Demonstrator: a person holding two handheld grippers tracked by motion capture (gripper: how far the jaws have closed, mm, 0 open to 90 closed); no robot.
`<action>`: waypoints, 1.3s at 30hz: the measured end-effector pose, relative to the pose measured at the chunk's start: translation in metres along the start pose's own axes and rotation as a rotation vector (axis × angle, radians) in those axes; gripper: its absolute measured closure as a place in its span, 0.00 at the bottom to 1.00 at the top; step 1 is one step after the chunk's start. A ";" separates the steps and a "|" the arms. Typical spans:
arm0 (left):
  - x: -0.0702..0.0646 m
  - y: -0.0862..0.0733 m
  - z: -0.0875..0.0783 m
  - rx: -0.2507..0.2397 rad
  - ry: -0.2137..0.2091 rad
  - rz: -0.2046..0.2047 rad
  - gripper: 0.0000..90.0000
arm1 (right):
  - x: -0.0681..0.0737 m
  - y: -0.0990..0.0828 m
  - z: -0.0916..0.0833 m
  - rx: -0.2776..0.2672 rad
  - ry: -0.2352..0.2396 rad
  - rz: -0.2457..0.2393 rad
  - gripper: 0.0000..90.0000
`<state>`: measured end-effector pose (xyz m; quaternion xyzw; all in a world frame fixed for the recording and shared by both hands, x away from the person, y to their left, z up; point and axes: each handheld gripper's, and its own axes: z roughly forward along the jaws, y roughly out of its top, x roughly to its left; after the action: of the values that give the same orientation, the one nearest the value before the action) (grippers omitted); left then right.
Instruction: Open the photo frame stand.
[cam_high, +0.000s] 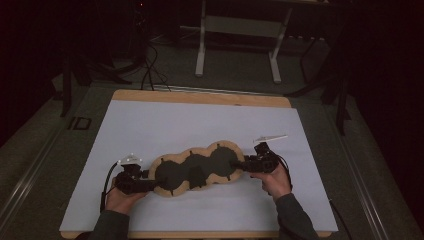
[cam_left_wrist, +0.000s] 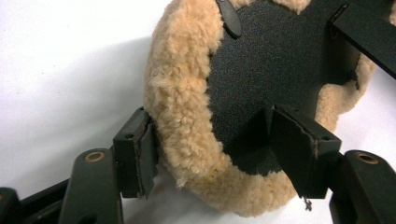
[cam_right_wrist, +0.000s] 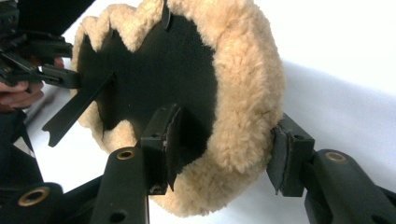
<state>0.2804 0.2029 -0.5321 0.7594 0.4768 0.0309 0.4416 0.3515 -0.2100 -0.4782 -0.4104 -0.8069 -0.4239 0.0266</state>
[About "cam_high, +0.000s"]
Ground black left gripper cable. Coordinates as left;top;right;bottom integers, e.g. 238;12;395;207
99;160;122;215

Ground black floor cables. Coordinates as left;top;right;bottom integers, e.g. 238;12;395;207
139;42;173;92

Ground metal floor rail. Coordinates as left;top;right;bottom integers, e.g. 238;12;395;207
0;126;69;231
327;105;392;240

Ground black stand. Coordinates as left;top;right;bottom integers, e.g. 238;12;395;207
59;49;133;118

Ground person's left hand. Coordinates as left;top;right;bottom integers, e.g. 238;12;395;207
104;177;150;216

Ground wooden triple photo frame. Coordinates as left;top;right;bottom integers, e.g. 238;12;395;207
147;139;247;199

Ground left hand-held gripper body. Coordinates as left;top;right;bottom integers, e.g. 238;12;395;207
114;152;150;196

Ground white table mat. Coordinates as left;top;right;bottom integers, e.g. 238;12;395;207
58;99;340;234

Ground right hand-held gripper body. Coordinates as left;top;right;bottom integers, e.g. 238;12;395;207
245;134;289;175

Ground person's right hand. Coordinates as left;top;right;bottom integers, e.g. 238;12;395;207
249;162;294;202

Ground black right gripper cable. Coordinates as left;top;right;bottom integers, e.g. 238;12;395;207
271;150;353;240

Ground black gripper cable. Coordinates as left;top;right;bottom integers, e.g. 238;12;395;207
99;160;122;215
271;150;353;240

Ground black tripod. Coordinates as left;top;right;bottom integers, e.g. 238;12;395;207
284;33;354;137

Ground white metal stand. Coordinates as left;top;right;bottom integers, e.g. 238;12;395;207
194;0;295;85

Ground wooden table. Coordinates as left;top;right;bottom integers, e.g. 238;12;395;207
58;88;340;240

